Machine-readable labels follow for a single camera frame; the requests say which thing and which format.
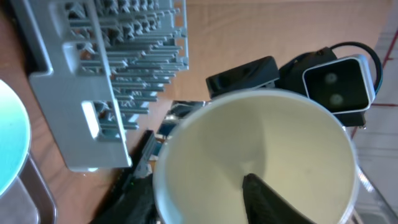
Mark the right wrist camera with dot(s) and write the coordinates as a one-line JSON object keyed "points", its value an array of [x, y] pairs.
{"points": [[342, 86]]}

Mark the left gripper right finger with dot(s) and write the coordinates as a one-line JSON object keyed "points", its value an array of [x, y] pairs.
{"points": [[263, 205]]}

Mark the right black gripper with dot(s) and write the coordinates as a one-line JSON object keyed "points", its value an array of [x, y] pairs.
{"points": [[264, 73]]}

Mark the light blue bowl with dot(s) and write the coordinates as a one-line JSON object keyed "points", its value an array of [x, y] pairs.
{"points": [[15, 136]]}

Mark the small pale green cup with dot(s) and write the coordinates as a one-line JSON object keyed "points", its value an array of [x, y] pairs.
{"points": [[292, 143]]}

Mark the brown plastic serving tray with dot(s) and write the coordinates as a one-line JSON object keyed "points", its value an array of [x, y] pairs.
{"points": [[28, 199]]}

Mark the grey dishwasher rack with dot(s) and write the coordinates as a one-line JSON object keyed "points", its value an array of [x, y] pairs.
{"points": [[99, 64]]}

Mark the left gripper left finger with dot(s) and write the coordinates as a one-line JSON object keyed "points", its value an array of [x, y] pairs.
{"points": [[136, 207]]}

